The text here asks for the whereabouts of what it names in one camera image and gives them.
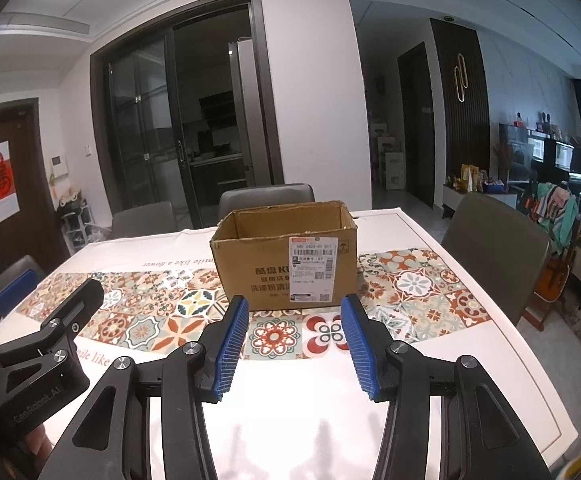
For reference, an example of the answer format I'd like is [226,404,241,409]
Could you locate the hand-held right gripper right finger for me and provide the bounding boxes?
[340,294,553,480]

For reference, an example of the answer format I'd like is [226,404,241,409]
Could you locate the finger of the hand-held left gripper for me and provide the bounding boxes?
[0,277,105,367]
[0,269,40,348]

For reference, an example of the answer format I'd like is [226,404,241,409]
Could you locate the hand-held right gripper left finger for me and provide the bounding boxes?
[38,295,250,480]

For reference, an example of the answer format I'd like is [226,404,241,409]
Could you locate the brown cardboard box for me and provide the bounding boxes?
[209,200,360,311]

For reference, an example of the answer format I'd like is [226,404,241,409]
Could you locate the person's left hand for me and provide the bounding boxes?
[20,420,55,467]

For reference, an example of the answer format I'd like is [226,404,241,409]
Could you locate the grey dining chair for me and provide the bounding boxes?
[111,201,178,241]
[218,183,316,222]
[0,255,46,295]
[440,192,553,328]

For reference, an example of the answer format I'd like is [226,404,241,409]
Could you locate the brown entrance door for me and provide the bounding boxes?
[0,100,68,281]

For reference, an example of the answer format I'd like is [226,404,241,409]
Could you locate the white shoe rack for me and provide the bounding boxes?
[59,189,112,257]

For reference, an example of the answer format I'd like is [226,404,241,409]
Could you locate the red paper door poster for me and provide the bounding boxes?
[0,142,21,223]

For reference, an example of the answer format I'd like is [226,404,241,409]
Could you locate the dark sliding glass door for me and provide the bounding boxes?
[90,0,271,231]

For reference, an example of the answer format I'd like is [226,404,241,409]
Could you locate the white sideboard with items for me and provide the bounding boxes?
[443,162,521,222]

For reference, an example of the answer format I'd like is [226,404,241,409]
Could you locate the white storage shelf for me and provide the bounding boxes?
[374,120,407,191]

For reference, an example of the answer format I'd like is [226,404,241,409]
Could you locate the dark interior door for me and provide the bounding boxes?
[397,40,443,209]

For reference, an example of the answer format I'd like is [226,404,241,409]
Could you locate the pile of colourful clothes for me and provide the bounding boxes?
[520,180,581,257]

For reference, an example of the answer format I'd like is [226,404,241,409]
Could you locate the black television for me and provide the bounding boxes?
[499,122,547,187]

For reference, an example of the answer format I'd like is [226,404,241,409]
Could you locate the black piano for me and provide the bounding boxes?
[530,135,581,197]

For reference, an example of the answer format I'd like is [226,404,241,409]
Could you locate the dark panel with gold handle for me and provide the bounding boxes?
[430,17,496,211]

